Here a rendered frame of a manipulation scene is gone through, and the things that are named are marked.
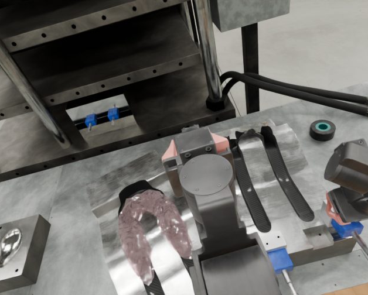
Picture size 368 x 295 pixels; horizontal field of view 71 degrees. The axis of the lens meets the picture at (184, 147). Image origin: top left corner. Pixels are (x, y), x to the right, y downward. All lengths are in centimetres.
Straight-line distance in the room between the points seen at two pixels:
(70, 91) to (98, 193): 52
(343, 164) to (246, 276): 26
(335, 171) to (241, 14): 87
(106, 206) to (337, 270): 64
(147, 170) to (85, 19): 59
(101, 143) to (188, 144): 99
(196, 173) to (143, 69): 91
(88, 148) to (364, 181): 108
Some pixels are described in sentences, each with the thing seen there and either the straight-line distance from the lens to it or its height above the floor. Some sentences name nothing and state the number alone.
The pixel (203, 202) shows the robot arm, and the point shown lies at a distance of 25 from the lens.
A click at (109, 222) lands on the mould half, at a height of 87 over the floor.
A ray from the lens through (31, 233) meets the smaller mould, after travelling 98.
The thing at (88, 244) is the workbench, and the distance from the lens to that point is 92.
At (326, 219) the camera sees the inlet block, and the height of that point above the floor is 92.
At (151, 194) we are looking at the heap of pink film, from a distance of 80.
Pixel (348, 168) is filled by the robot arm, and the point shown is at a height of 115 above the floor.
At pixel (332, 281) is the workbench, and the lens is 77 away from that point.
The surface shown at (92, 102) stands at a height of 96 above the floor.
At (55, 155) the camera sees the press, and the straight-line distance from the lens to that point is 135.
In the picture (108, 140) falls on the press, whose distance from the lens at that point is 126.
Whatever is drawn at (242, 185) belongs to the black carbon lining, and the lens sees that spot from 78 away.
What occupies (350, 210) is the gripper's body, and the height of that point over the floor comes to 103.
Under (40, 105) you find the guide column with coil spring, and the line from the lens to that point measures 125.
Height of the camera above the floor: 151
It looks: 43 degrees down
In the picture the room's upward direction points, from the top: 17 degrees counter-clockwise
